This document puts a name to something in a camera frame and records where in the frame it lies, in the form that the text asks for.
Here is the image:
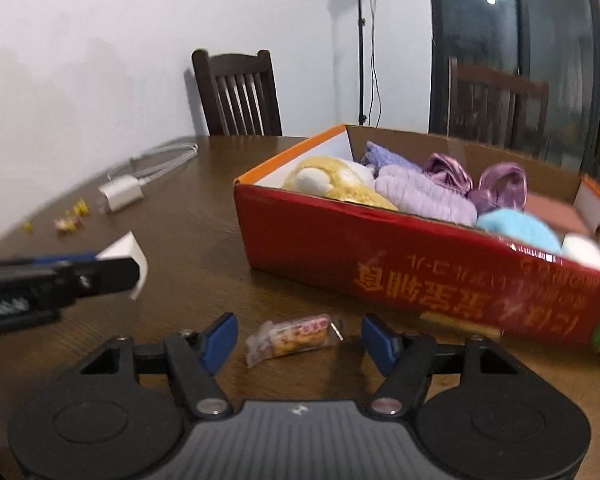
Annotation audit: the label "white charger with cable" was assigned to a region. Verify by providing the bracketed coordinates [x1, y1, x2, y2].
[97, 142, 199, 214]

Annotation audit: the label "red cardboard box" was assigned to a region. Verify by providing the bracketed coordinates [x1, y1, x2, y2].
[234, 125, 600, 353]

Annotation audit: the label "light blue fluffy plush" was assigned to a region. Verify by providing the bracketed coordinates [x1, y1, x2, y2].
[477, 208, 562, 255]

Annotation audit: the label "purple cloth in box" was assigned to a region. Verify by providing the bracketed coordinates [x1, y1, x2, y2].
[360, 141, 422, 176]

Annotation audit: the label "yellow plush toy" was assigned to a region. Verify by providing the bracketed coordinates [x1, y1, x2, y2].
[282, 156, 398, 211]

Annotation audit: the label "studio light on stand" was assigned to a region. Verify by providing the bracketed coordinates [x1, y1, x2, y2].
[353, 0, 384, 127]

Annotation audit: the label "white wedge box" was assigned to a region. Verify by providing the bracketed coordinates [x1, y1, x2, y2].
[95, 230, 150, 302]

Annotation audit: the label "wooden chair by window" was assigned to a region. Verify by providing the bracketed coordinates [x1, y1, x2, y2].
[443, 56, 550, 157]

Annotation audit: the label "white foam ball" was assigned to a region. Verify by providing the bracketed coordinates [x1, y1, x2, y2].
[562, 233, 600, 270]

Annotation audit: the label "dark wooden chair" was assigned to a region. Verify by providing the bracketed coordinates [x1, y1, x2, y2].
[192, 49, 283, 136]

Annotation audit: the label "lilac fluffy towel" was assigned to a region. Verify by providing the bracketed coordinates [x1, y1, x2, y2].
[374, 165, 478, 228]

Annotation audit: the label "pink sponge block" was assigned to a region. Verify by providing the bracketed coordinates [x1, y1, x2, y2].
[524, 193, 592, 236]

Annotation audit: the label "purple satin scrunchie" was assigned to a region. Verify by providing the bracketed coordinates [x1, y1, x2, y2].
[467, 162, 528, 216]
[422, 153, 474, 196]

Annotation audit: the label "snack wrapper packet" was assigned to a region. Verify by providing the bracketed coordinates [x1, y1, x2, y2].
[246, 313, 344, 368]

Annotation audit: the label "small yellow candies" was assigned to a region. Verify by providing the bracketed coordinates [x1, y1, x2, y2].
[20, 198, 93, 235]

